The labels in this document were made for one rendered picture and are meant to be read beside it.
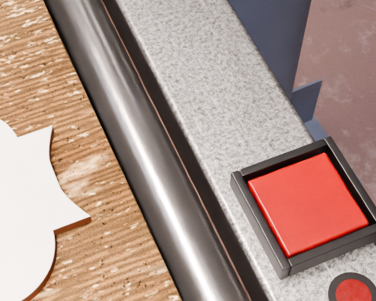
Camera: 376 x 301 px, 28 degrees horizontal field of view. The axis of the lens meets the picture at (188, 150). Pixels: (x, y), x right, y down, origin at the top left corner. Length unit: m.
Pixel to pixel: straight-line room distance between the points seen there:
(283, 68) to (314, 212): 0.80
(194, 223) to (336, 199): 0.09
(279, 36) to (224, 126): 0.67
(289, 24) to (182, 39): 0.61
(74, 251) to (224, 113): 0.15
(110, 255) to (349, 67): 1.37
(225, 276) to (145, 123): 0.13
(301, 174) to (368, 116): 1.21
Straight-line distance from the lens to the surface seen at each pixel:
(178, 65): 0.57
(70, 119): 0.52
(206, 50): 0.58
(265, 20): 1.16
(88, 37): 0.59
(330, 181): 0.51
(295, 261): 0.47
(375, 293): 0.49
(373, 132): 1.69
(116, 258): 0.46
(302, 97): 1.56
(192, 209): 0.50
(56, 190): 0.48
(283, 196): 0.50
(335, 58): 1.80
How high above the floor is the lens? 1.36
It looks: 57 degrees down
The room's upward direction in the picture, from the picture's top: 1 degrees clockwise
